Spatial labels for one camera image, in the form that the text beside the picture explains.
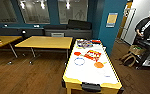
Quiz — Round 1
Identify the red round striker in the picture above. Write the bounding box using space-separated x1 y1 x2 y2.
73 51 83 57

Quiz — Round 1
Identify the colourful printed game box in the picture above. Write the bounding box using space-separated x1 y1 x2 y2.
76 39 94 48

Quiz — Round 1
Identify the dark bench sofa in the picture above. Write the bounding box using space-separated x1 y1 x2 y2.
43 19 94 40

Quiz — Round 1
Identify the flat red packet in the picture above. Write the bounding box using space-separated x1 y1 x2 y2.
90 39 102 45

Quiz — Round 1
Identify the orange round striker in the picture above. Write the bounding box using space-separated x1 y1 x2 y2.
93 61 105 69

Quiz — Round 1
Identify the long yellow wooden table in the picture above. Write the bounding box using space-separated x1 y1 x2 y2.
14 35 74 65
0 35 23 64

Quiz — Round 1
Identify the interior glass window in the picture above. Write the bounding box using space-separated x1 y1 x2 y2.
0 0 19 24
57 0 89 25
16 0 51 25

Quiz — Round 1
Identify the white long table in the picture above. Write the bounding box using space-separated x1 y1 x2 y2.
61 38 125 94

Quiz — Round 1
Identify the small white ledge device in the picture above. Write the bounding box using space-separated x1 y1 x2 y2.
32 24 41 28
2 23 9 28

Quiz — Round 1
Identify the small black round object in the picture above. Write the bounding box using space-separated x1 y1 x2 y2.
20 30 27 37

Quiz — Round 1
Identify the tan backpack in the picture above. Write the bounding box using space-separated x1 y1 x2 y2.
120 54 137 68

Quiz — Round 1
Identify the brown cardboard box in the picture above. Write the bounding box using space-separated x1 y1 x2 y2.
128 44 147 56

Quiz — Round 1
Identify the person in dark shirt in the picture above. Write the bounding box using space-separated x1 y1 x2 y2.
134 6 150 43

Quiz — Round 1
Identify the yellow wall sign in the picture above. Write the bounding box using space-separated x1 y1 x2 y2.
105 12 119 29

